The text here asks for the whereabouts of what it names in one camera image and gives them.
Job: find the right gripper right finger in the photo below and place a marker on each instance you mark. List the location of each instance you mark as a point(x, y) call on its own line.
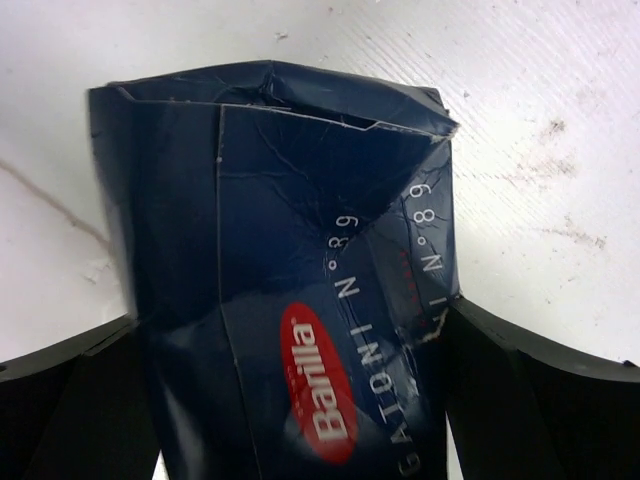
point(522, 406)

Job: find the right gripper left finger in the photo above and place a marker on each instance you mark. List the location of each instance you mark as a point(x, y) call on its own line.
point(78, 410)

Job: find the blue pasta box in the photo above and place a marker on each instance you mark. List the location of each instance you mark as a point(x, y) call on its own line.
point(285, 239)

